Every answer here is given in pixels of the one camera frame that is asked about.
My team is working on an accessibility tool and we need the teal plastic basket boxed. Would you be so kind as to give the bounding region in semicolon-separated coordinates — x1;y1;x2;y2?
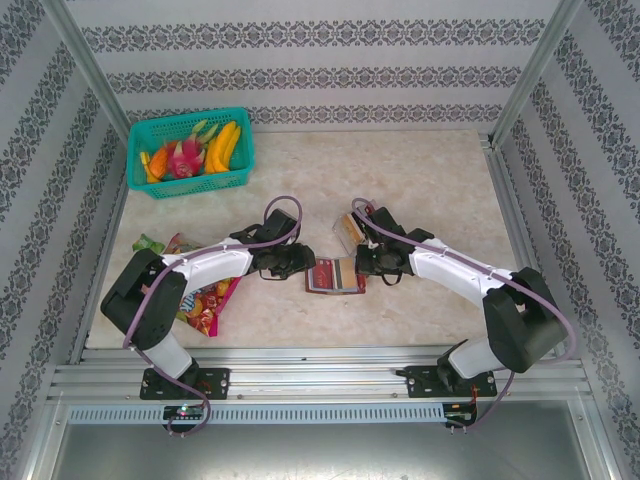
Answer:
125;106;257;201

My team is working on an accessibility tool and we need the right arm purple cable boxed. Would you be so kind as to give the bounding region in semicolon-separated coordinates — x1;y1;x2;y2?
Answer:
351;197;580;436

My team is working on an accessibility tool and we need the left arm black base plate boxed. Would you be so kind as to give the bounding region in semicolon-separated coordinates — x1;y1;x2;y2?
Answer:
139;367;231;401

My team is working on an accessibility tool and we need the tan credit card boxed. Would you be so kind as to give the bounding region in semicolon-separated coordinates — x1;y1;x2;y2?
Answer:
339;215;364;241

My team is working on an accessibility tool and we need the brown leather card holder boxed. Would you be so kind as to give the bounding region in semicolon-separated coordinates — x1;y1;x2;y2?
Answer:
303;255;367;297

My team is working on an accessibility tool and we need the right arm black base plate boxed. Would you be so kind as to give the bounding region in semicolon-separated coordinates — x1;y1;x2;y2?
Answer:
404;363;498;400

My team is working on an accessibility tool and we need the slotted grey cable duct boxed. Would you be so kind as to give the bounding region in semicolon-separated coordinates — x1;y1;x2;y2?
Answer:
67;403;446;425

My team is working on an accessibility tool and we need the colourful candy bag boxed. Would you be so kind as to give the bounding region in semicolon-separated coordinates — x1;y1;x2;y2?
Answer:
162;232;244;339

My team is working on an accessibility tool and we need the pink dragon fruit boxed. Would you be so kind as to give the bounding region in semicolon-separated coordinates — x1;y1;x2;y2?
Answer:
164;138;209;180

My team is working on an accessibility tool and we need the aluminium side rail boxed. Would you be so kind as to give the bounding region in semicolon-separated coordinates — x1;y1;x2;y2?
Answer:
485;142;570;361
68;147;130;365

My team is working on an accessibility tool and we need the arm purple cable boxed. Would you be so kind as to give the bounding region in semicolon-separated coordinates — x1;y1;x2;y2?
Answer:
122;194;306;439
351;197;580;436

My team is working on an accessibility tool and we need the aluminium rail frame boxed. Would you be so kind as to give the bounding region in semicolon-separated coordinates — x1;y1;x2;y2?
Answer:
47;344;596;404

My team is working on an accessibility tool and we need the orange fruit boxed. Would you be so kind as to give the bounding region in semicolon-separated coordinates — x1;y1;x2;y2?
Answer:
147;148;169;182

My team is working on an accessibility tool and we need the small circuit board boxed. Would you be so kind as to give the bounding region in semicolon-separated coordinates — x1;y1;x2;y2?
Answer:
163;404;207;420
444;402;479;426

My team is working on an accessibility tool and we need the right small circuit board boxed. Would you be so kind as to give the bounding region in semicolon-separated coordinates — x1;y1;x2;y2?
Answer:
444;402;479;426

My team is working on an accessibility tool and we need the left small circuit board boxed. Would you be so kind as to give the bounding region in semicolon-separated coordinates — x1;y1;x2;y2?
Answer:
163;404;207;420

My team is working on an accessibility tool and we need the green crumpled wrapper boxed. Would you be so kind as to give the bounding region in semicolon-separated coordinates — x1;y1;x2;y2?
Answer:
131;233;166;256

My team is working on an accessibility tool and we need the clear acrylic card stand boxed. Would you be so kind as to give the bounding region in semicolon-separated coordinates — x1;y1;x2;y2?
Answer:
331;199;379;256

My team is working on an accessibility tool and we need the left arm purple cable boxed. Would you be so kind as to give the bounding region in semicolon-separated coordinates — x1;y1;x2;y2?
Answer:
122;194;306;439

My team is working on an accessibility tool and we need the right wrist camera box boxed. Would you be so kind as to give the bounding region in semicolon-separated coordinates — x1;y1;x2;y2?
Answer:
367;205;406;241

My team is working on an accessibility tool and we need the grey metal sheet panel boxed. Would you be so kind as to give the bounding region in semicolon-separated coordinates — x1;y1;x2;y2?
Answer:
29;422;616;480

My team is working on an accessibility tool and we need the yellow banana bunch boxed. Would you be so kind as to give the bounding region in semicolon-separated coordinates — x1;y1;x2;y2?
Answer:
203;121;242;175

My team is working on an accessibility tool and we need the aluminium corner post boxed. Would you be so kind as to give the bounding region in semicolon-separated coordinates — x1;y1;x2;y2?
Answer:
39;0;134;149
487;0;586;149

